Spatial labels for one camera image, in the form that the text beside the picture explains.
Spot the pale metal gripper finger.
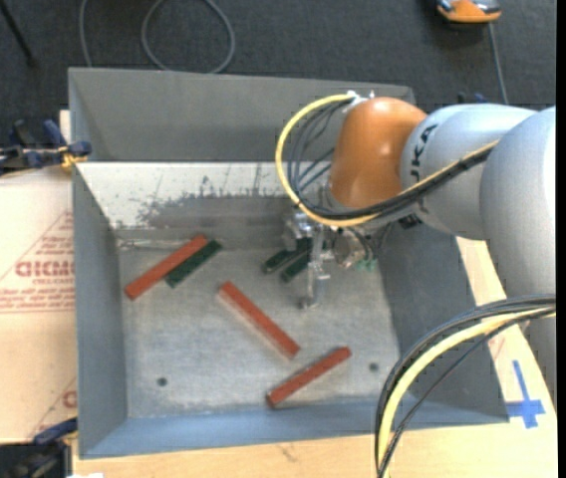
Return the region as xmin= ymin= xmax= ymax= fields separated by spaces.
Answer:
xmin=298 ymin=262 xmax=315 ymax=311
xmin=313 ymin=265 xmax=333 ymax=310

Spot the dark green flat block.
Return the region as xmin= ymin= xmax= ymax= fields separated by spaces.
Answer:
xmin=164 ymin=238 xmax=224 ymax=290
xmin=261 ymin=246 xmax=310 ymax=275

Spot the red-brown flat block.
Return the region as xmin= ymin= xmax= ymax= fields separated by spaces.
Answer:
xmin=124 ymin=233 xmax=209 ymax=301
xmin=214 ymin=280 xmax=302 ymax=363
xmin=264 ymin=346 xmax=354 ymax=410

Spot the grey metal bin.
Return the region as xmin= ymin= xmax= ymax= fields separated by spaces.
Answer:
xmin=67 ymin=66 xmax=511 ymax=460

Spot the brown cardboard board red print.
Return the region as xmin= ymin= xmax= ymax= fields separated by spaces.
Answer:
xmin=0 ymin=165 xmax=80 ymax=448

